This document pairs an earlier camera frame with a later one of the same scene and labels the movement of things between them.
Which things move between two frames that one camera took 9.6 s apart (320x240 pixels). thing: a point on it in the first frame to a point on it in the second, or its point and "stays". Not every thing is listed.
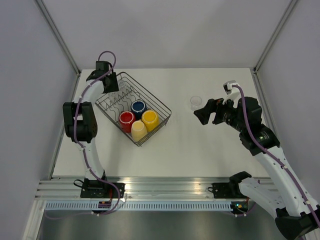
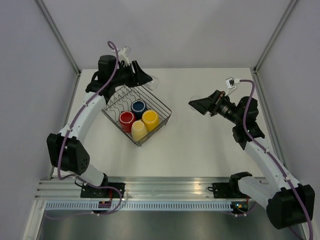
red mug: (126, 118) stays
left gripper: (114, 87) to (139, 77)
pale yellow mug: (138, 130) stays
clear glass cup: (195, 102) stays
